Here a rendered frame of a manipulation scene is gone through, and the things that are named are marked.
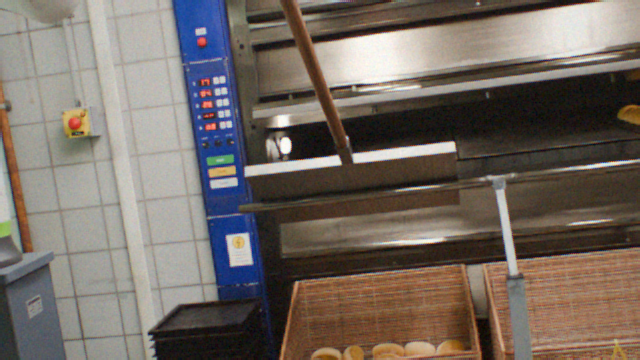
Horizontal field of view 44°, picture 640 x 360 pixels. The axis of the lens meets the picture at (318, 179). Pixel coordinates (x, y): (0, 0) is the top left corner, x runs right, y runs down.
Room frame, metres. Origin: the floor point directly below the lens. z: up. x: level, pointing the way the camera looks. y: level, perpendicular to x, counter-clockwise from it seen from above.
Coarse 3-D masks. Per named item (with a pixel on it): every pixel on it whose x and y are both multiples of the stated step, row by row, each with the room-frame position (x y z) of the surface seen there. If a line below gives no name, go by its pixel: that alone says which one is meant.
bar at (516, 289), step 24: (552, 168) 2.08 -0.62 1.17; (576, 168) 2.06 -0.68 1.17; (600, 168) 2.05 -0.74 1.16; (624, 168) 2.04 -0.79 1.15; (360, 192) 2.16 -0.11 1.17; (384, 192) 2.14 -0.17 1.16; (408, 192) 2.13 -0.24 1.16; (432, 192) 2.13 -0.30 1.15; (504, 216) 2.02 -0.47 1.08; (504, 240) 1.97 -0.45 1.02; (528, 336) 1.87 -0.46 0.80
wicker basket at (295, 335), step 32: (320, 288) 2.52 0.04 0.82; (352, 288) 2.50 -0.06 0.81; (384, 288) 2.49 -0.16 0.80; (416, 288) 2.47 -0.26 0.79; (448, 288) 2.45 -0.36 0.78; (288, 320) 2.31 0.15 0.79; (320, 320) 2.49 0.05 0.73; (352, 320) 2.48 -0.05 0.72; (384, 320) 2.46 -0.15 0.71; (416, 320) 2.45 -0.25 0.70; (448, 320) 2.43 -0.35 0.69; (288, 352) 2.23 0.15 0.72; (480, 352) 2.01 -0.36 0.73
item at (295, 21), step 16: (288, 0) 1.45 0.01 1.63; (288, 16) 1.49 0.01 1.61; (304, 32) 1.54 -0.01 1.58; (304, 48) 1.58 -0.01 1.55; (304, 64) 1.64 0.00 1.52; (320, 80) 1.69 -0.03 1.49; (320, 96) 1.74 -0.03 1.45; (336, 112) 1.82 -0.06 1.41; (336, 128) 1.87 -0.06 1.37; (336, 144) 1.95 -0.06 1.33
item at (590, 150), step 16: (592, 144) 2.43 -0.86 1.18; (608, 144) 2.40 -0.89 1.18; (624, 144) 2.40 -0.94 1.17; (464, 160) 2.48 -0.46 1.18; (480, 160) 2.47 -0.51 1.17; (496, 160) 2.46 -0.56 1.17; (512, 160) 2.45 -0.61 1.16; (528, 160) 2.44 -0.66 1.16; (544, 160) 2.44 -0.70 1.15; (560, 160) 2.43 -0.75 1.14
